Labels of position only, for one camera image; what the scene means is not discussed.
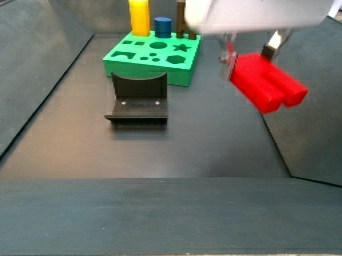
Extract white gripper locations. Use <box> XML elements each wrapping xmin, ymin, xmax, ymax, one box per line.
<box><xmin>185</xmin><ymin>0</ymin><xmax>334</xmax><ymax>80</ymax></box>

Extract blue cylinder block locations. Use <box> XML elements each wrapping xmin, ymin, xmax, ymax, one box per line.
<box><xmin>154</xmin><ymin>17</ymin><xmax>171</xmax><ymax>38</ymax></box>

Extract yellow rectangular block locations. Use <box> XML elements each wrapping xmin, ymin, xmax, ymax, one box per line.
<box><xmin>128</xmin><ymin>0</ymin><xmax>150</xmax><ymax>37</ymax></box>

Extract red double-square block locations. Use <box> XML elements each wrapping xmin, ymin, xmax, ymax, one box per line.
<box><xmin>231</xmin><ymin>53</ymin><xmax>309</xmax><ymax>113</ymax></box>

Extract black curved holder stand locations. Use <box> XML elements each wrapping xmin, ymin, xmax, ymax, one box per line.
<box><xmin>104</xmin><ymin>72</ymin><xmax>169</xmax><ymax>122</ymax></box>

